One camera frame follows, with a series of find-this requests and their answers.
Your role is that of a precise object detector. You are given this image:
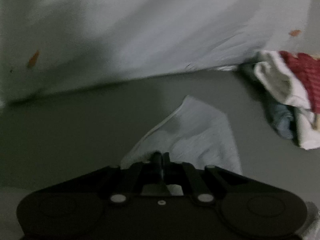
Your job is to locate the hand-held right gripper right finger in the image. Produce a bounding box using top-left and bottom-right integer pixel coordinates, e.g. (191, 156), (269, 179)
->
(162, 152), (226, 204)

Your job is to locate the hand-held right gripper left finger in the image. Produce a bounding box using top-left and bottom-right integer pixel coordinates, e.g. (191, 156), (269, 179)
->
(99, 151), (163, 204)

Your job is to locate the light grey shirt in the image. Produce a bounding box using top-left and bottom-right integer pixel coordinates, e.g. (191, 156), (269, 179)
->
(120, 95), (243, 197)

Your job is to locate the folded blue denim garment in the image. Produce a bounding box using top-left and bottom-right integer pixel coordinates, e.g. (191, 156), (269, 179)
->
(240, 64), (297, 139)

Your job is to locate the carrot printed white sheet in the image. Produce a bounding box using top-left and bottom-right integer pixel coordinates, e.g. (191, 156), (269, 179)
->
(0, 0), (320, 105)

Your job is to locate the white rolled garment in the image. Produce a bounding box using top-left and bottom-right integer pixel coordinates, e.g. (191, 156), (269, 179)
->
(254, 51), (312, 109)

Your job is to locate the white folded garment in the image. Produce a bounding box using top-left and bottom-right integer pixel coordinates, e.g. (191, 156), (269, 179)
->
(294, 106), (320, 150)

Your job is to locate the red checked folded cloth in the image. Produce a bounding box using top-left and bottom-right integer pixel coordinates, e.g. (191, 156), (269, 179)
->
(279, 51), (320, 117)

